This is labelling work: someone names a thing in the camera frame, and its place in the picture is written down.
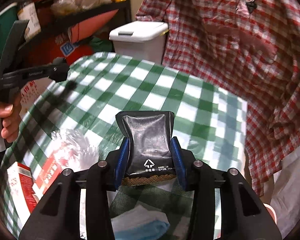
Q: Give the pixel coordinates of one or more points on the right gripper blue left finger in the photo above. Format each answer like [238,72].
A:
[122,161]

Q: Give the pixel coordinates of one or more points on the red white medicine box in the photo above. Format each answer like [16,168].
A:
[21,182]

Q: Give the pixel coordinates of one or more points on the blue surgical face mask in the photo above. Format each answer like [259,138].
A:
[140,223]

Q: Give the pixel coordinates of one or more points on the white bag red print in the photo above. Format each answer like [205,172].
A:
[31,92]

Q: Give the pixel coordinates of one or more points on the person's left hand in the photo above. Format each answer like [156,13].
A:
[10,115]

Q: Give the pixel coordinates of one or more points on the clear crumpled plastic bag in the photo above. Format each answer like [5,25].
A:
[71,149]

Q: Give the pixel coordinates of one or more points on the black metal shelf rack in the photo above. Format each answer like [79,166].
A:
[51,24]

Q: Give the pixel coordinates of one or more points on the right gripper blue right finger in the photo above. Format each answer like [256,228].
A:
[177,156]

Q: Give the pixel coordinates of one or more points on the pink round trash basin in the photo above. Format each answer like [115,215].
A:
[271,212]

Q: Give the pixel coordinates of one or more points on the red plaid hanging shirt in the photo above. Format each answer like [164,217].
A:
[250,48]

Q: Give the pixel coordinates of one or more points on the red white toothpaste box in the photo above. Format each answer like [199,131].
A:
[54,165]

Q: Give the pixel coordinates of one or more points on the white lidded trash bin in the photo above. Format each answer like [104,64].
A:
[144,40]

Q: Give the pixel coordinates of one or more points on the black foil snack packet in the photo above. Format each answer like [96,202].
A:
[149,134]

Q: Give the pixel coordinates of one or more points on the green white checkered tablecloth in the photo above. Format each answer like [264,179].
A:
[209,121]

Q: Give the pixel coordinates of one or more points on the glass jar with label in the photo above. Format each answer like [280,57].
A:
[27,11]

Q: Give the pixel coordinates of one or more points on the grey fabric cover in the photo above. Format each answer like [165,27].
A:
[285,198]

